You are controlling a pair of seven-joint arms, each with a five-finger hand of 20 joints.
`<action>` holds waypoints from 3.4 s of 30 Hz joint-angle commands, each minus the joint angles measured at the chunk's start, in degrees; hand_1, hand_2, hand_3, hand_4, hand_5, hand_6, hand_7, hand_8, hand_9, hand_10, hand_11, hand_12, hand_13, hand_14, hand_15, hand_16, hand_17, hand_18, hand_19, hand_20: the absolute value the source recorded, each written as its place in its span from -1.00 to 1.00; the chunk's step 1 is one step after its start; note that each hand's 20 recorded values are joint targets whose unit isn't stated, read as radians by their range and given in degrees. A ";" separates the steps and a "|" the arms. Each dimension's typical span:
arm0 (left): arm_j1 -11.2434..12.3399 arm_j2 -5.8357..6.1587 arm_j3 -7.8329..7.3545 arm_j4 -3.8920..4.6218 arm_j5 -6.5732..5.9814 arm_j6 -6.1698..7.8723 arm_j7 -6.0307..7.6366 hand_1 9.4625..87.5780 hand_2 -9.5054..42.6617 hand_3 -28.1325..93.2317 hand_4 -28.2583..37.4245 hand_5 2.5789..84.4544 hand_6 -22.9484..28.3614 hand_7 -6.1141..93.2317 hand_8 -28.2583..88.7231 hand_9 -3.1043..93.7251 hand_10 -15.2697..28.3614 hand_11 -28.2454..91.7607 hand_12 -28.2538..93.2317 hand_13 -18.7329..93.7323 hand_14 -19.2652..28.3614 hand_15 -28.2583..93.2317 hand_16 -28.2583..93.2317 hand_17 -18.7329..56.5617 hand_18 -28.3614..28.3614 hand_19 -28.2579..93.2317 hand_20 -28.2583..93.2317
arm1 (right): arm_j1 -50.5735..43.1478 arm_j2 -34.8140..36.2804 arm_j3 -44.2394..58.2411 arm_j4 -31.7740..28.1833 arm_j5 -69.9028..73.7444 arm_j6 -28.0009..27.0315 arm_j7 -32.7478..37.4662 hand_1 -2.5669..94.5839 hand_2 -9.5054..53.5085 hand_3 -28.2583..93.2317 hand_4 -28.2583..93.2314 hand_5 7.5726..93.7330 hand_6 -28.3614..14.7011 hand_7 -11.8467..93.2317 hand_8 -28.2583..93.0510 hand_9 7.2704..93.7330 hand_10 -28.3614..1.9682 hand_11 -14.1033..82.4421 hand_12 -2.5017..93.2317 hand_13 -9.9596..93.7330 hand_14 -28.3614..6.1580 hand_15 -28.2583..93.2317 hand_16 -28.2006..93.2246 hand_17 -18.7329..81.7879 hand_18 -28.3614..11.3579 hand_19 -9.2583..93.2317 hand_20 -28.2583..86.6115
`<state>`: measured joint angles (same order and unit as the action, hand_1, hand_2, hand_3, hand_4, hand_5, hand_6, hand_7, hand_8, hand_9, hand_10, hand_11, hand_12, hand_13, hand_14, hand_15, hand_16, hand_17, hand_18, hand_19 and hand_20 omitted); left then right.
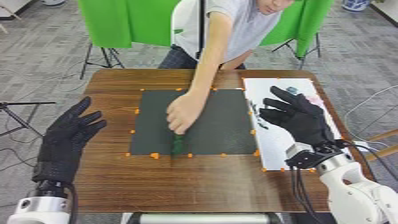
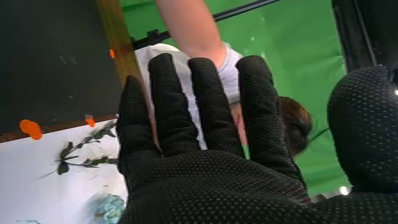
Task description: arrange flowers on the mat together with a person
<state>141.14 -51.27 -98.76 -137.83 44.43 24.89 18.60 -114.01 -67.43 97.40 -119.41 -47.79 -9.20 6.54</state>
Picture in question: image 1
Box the white sheet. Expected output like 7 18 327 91
242 77 347 172

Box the blue and white vase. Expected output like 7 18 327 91
340 0 373 13

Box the pink flower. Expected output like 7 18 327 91
308 94 327 108

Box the black tripod stand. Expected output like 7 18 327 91
0 100 59 138
270 32 325 71
79 42 126 81

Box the person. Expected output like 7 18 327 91
157 0 299 136

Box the black pole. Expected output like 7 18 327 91
194 0 208 60

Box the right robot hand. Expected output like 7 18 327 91
258 85 338 146

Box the pale grey bar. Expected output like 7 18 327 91
126 212 286 224

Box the dark mat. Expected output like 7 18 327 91
128 88 260 157

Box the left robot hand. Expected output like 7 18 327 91
31 96 109 185

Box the black cable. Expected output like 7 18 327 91
334 139 398 183

